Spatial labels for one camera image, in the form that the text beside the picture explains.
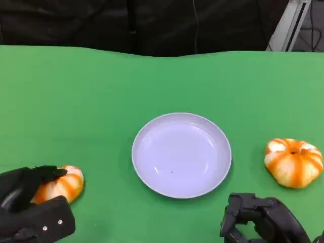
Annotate green table cloth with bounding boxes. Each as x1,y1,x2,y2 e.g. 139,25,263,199
0,45,324,243

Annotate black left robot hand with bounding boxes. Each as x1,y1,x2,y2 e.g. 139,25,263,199
0,166,76,243

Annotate aluminium profile frame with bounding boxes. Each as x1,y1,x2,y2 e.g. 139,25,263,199
265,0,312,52

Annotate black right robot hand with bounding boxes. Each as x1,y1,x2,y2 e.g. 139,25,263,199
219,192,312,243

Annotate black floor cable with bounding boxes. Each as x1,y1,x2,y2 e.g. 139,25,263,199
297,25,324,52

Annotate lilac plate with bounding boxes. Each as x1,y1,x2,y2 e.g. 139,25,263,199
131,112,232,199

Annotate orange and white bread roll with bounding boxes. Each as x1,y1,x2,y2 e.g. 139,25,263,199
264,138,324,189
30,166,84,205

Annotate thin grey hanging cable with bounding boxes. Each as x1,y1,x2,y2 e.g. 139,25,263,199
192,0,199,54

